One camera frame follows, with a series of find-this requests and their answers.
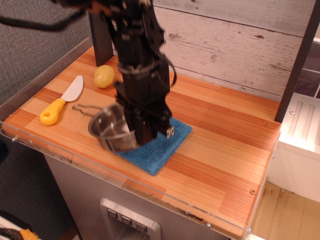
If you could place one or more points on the dark left shelf post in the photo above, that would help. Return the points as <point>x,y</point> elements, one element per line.
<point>101,39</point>

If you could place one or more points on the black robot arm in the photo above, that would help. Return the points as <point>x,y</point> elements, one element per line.
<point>137,37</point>

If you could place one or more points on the clear acrylic table guard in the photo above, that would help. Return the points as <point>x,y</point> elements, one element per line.
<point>212,179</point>

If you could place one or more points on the blue folded cloth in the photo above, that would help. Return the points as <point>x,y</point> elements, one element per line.
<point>154,155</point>

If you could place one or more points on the yellow handled toy knife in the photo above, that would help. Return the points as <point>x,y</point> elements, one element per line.
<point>50,115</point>

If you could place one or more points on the silver steel pot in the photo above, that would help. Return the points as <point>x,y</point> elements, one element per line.
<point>109,125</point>

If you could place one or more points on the yellow toy potato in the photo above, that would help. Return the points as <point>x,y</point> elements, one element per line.
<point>104,76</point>

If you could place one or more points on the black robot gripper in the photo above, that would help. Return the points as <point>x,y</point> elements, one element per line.
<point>143,96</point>

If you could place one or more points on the orange fuzzy object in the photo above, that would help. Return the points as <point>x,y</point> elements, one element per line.
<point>26,234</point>

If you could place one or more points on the grey toy fridge cabinet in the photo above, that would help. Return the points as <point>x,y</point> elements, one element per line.
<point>82,192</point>

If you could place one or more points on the silver dispenser panel with buttons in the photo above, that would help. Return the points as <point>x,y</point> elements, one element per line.
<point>122,223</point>

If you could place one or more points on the dark right shelf post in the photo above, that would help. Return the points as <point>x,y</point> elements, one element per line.
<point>301,57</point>

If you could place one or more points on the white toy sink unit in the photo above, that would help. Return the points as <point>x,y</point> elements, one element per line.
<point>295,164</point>

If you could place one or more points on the dark shelf post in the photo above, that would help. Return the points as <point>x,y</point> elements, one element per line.
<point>101,39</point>
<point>301,57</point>

